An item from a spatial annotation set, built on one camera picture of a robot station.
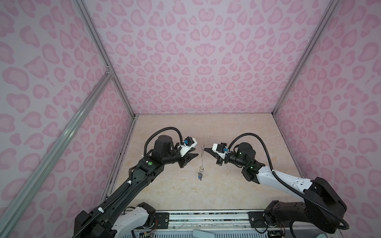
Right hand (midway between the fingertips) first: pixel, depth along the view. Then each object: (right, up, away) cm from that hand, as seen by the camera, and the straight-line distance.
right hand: (207, 148), depth 74 cm
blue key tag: (-3, -16, +8) cm, 18 cm away
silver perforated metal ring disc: (-3, -2, -1) cm, 3 cm away
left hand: (-6, -1, -1) cm, 6 cm away
